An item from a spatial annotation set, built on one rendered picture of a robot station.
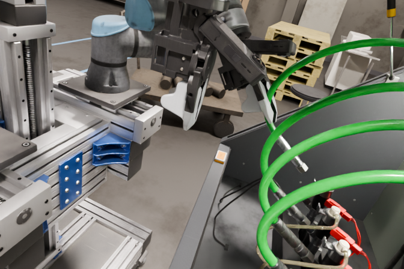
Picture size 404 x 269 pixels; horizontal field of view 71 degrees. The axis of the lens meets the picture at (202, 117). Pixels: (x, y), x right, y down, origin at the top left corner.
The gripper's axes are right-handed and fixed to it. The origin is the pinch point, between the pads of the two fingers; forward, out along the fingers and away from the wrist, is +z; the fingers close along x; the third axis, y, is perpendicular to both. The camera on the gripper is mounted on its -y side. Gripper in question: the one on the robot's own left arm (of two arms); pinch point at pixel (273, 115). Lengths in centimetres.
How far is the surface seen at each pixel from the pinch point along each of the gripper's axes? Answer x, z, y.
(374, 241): -38, 45, -5
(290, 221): -7.1, 24.8, 7.1
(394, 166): -42, 25, -17
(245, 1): -680, -335, 163
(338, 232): 4.2, 24.0, -5.0
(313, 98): -209, -9, 22
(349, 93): 11.5, 1.0, -15.3
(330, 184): 25.6, 10.0, -10.8
